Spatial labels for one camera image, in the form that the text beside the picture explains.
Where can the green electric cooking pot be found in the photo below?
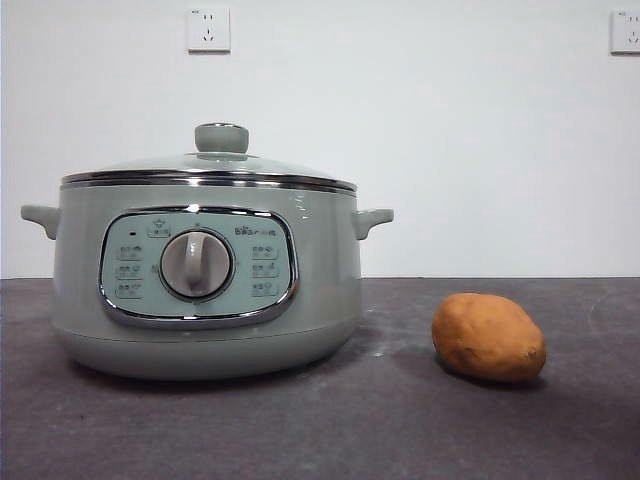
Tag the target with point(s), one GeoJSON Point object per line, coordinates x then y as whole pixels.
{"type": "Point", "coordinates": [325, 250]}

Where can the glass lid with green knob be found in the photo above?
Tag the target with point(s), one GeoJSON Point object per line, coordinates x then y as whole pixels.
{"type": "Point", "coordinates": [221, 137]}

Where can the brown potato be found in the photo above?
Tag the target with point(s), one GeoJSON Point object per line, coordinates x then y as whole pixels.
{"type": "Point", "coordinates": [487, 337]}

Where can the white wall socket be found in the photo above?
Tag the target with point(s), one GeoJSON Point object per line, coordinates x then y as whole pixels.
{"type": "Point", "coordinates": [626, 32]}
{"type": "Point", "coordinates": [209, 30]}

